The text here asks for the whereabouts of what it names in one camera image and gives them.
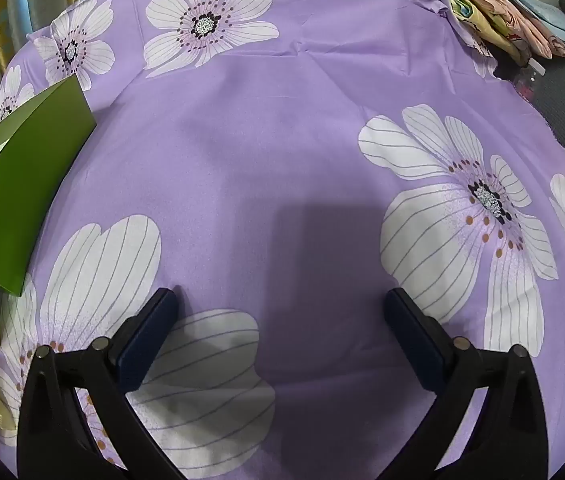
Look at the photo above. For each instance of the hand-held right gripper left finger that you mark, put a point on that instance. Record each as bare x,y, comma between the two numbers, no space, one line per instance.
147,335

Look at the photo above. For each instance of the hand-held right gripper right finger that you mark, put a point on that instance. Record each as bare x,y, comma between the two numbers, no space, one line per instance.
412,340

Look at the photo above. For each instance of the green cardboard box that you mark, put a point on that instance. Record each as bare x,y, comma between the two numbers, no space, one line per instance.
17,200

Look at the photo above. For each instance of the purple floral cloth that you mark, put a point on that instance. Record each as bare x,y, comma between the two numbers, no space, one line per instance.
287,160

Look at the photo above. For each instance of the clear plastic bottle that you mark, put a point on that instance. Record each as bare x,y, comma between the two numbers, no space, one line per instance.
527,79

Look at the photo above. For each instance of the yellow printed folded cloth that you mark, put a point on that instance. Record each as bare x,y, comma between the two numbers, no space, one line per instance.
482,20

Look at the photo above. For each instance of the grey curtain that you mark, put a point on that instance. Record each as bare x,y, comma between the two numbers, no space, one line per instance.
25,0

